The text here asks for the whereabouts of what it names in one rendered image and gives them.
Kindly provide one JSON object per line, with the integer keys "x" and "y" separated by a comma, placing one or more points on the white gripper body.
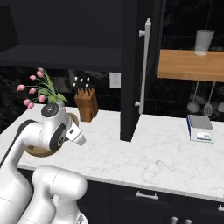
{"x": 80, "y": 139}

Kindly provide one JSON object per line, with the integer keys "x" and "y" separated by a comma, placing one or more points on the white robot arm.
{"x": 46, "y": 186}

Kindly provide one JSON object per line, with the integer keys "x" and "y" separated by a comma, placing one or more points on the brown wooden bowl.
{"x": 38, "y": 151}

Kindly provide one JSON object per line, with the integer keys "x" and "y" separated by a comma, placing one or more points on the black open cabinet door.
{"x": 129, "y": 73}

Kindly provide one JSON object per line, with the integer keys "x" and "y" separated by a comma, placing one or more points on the wooden knife block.
{"x": 86, "y": 106}

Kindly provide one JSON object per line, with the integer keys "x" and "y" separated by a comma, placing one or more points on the pink tulips in white vase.
{"x": 46, "y": 87}

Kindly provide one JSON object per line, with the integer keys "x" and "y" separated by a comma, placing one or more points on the black drawer front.
{"x": 204, "y": 211}
{"x": 140, "y": 205}

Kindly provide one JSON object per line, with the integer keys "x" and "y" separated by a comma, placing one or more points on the grey hanging ladle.
{"x": 193, "y": 106}

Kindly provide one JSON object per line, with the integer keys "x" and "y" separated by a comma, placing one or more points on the grey kitchen scale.
{"x": 200, "y": 127}

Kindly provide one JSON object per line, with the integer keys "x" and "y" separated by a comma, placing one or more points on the grey hanging spatula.
{"x": 208, "y": 109}

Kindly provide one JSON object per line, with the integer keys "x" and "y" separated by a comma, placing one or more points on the grey hanging spoon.
{"x": 221, "y": 106}

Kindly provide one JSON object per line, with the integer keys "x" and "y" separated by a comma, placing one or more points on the grey tumbler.
{"x": 204, "y": 42}

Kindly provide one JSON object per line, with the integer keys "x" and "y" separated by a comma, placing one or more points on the white wall socket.
{"x": 115, "y": 80}

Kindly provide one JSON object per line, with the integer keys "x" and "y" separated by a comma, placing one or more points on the black open wall cabinet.
{"x": 64, "y": 43}

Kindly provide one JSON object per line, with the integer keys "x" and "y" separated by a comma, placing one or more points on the wooden wall shelf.
{"x": 189, "y": 64}

